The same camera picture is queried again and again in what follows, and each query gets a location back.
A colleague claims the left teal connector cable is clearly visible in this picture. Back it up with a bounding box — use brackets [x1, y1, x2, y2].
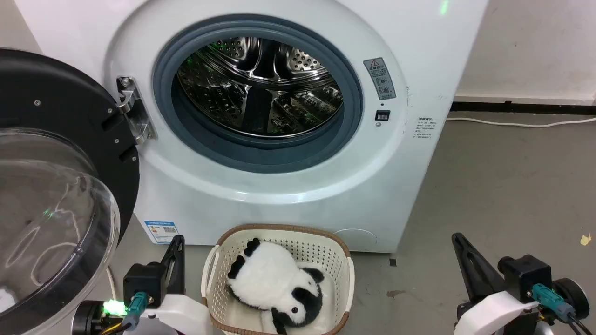
[100, 292, 149, 335]

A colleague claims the stainless steel drum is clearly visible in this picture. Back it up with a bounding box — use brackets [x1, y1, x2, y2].
[176, 36, 344, 138]

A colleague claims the grey rubber door gasket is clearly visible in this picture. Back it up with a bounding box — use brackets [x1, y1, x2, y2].
[153, 14, 364, 174]

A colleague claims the steel door hinge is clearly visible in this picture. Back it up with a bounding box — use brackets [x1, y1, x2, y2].
[116, 76, 157, 145]

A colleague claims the blue white energy label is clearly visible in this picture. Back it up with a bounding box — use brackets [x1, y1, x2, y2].
[144, 220, 180, 245]

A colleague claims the teal connector cable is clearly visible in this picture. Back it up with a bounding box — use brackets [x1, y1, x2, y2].
[100, 292, 149, 335]
[531, 283, 594, 335]

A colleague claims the white plastic laundry basket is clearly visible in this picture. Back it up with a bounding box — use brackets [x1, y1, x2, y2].
[201, 224, 355, 335]

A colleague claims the washer door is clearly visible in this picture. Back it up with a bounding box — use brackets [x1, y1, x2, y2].
[0, 48, 141, 335]

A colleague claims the black white panda plush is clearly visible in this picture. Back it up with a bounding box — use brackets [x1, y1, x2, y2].
[226, 238, 325, 335]

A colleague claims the black baseboard strip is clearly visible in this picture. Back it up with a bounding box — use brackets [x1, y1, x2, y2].
[449, 100, 596, 116]

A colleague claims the grey warning sticker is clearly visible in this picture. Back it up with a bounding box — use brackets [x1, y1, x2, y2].
[363, 57, 397, 101]

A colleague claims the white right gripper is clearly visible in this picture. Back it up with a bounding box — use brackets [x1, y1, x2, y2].
[452, 233, 543, 335]

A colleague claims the white floor cable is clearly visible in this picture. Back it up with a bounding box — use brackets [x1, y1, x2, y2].
[446, 116, 596, 128]

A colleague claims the small text sticker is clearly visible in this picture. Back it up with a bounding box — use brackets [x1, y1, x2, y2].
[414, 117, 437, 141]

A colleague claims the white front-load washing machine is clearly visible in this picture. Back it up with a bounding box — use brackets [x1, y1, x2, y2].
[14, 0, 489, 254]

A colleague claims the right teal connector cable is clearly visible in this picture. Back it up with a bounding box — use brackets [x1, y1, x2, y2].
[531, 283, 594, 335]

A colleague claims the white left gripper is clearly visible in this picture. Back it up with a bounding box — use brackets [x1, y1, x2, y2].
[135, 236, 216, 335]

